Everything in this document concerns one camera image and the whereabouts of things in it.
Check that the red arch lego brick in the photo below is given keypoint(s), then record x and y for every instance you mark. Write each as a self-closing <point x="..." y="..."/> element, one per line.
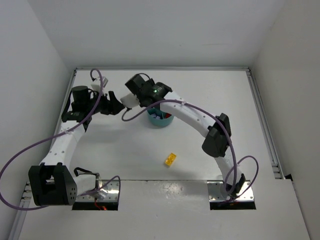
<point x="167" y="115"/>

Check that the aluminium frame rail left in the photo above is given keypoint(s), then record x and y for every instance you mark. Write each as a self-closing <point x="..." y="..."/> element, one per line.
<point x="26" y="197"/>

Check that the teal round divided container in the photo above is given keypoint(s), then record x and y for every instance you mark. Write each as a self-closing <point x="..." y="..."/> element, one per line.
<point x="164" y="122"/>

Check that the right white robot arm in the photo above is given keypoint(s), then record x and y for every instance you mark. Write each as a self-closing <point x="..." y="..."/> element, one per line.
<point x="215" y="129"/>

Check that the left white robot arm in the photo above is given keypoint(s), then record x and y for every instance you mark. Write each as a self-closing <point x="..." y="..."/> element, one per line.
<point x="52" y="183"/>

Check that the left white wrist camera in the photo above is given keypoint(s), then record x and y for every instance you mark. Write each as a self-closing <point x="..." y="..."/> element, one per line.
<point x="97" y="84"/>

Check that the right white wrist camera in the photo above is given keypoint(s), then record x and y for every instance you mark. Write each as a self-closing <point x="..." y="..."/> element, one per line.
<point x="130" y="101"/>

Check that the aluminium frame rail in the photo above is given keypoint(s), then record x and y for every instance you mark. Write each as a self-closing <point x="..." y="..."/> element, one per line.
<point x="268" y="138"/>
<point x="26" y="197"/>

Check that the yellow lego brick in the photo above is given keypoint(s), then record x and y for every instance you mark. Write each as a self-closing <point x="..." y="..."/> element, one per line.
<point x="170" y="160"/>

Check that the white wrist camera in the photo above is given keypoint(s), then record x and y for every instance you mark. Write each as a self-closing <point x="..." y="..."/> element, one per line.
<point x="97" y="84"/>
<point x="130" y="101"/>

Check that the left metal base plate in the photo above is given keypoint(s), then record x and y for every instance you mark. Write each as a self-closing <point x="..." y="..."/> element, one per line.
<point x="108" y="194"/>

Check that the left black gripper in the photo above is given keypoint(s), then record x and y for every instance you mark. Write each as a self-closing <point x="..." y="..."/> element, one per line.
<point x="109" y="104"/>

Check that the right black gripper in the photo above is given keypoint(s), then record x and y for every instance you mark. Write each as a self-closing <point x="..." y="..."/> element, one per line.
<point x="141" y="92"/>

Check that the aluminium frame rail right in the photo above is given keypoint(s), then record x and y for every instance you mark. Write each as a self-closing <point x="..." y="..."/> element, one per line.
<point x="268" y="138"/>

